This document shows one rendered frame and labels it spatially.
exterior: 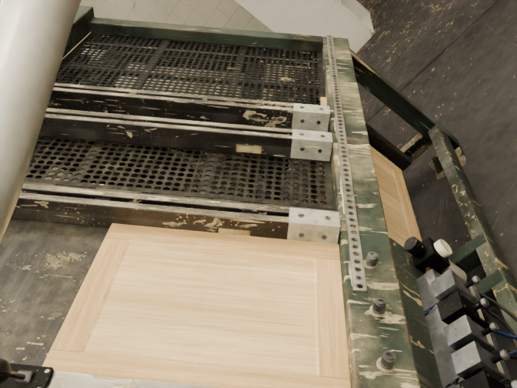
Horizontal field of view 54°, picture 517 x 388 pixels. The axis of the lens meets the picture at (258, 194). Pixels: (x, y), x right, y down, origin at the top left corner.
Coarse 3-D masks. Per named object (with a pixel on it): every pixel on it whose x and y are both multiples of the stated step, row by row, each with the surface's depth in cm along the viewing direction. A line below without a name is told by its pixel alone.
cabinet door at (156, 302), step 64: (128, 256) 118; (192, 256) 119; (256, 256) 120; (320, 256) 121; (128, 320) 103; (192, 320) 104; (256, 320) 105; (320, 320) 105; (192, 384) 92; (256, 384) 92; (320, 384) 93
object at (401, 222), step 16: (384, 160) 239; (320, 176) 182; (384, 176) 226; (400, 176) 239; (320, 192) 173; (384, 192) 213; (400, 192) 224; (384, 208) 202; (400, 208) 213; (400, 224) 202; (416, 224) 212; (400, 240) 191
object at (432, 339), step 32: (416, 256) 120; (416, 288) 116; (448, 288) 105; (416, 320) 106; (448, 320) 101; (480, 320) 101; (416, 352) 98; (448, 352) 99; (480, 352) 91; (512, 352) 103; (448, 384) 95; (480, 384) 86; (512, 384) 85
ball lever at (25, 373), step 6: (0, 360) 78; (6, 360) 79; (0, 366) 77; (6, 366) 77; (0, 372) 76; (6, 372) 77; (12, 372) 82; (18, 372) 87; (24, 372) 87; (30, 372) 87; (0, 378) 76; (6, 378) 77; (18, 378) 84; (24, 378) 86; (30, 378) 86
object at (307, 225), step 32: (32, 192) 127; (64, 192) 127; (96, 192) 127; (96, 224) 127; (128, 224) 126; (160, 224) 126; (192, 224) 125; (224, 224) 124; (256, 224) 124; (288, 224) 123; (320, 224) 122
